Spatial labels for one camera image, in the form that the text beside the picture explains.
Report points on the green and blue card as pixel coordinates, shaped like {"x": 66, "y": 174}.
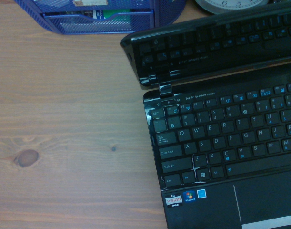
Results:
{"x": 109, "y": 13}

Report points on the blue mesh desk organizer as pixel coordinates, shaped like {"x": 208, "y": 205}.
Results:
{"x": 100, "y": 22}

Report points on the round silver wall clock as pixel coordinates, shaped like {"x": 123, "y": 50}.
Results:
{"x": 228, "y": 6}

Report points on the black netbook laptop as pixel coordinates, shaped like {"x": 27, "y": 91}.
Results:
{"x": 221, "y": 143}

